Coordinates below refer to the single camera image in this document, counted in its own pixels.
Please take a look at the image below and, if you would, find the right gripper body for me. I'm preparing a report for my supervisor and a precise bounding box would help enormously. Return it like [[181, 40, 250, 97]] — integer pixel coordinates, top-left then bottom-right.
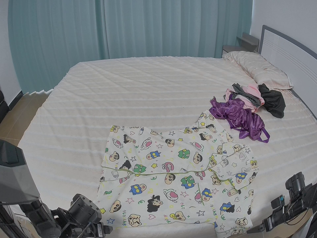
[[263, 213, 288, 232]]

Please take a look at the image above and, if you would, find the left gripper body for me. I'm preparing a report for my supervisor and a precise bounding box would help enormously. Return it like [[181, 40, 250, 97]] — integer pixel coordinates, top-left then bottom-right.
[[87, 221, 113, 238]]

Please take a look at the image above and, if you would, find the white printed pyjama top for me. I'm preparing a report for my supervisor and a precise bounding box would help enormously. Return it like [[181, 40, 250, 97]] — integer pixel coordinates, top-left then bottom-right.
[[96, 109, 259, 238]]

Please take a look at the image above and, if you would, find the bed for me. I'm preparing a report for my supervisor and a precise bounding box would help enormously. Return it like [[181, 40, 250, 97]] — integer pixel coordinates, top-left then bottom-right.
[[0, 24, 317, 238]]

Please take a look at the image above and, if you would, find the purple satin garment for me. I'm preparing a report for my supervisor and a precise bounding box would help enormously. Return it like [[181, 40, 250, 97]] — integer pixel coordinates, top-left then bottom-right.
[[209, 96, 270, 143]]

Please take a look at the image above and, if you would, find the black garment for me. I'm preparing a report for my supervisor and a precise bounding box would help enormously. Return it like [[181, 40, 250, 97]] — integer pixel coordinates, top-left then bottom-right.
[[258, 83, 287, 119]]

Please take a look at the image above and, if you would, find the pink garment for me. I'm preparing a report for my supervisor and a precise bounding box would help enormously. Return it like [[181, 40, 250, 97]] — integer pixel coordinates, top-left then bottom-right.
[[225, 83, 264, 113]]

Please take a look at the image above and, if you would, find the grey garment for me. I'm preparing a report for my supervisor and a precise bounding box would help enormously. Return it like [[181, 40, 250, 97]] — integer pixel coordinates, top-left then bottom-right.
[[231, 83, 263, 107]]

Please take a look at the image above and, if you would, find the cream pillow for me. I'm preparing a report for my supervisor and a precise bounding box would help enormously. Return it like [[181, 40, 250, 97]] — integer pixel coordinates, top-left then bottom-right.
[[221, 51, 295, 90]]

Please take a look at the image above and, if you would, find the grey bedside table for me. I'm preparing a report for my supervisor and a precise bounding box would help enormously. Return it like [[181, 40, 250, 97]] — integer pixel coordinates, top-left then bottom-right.
[[222, 32, 259, 58]]

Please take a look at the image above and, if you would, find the blue-green curtain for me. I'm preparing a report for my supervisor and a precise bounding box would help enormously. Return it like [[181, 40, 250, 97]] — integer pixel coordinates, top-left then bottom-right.
[[7, 0, 253, 94]]

